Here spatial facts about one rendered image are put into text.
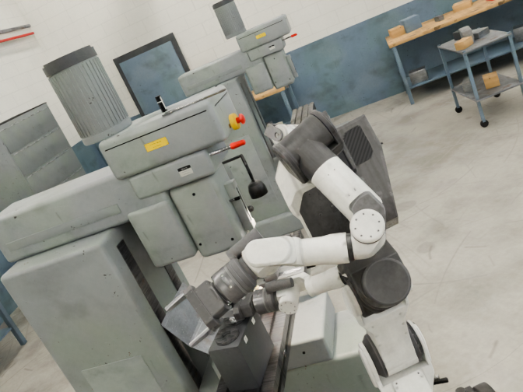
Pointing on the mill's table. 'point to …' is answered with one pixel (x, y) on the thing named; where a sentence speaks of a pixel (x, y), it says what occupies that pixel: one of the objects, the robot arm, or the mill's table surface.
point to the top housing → (169, 134)
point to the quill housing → (209, 213)
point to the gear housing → (177, 172)
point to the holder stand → (242, 352)
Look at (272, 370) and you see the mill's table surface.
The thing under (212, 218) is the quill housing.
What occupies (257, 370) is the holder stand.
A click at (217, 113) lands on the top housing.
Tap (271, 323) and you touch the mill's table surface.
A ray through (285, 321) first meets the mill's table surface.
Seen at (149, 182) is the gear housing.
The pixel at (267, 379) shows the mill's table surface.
